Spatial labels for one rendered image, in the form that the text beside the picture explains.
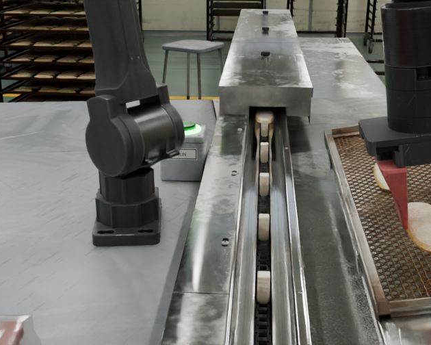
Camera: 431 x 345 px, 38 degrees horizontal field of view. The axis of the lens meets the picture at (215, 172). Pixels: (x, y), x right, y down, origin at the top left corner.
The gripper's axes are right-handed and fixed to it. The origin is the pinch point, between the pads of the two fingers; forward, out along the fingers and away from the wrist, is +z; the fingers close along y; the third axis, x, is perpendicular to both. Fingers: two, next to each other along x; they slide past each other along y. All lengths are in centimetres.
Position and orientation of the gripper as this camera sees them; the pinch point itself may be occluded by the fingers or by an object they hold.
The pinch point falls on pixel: (425, 216)
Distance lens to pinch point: 61.8
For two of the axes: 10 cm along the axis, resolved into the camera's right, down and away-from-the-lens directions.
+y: 9.9, -1.2, -1.2
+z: 1.6, 9.2, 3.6
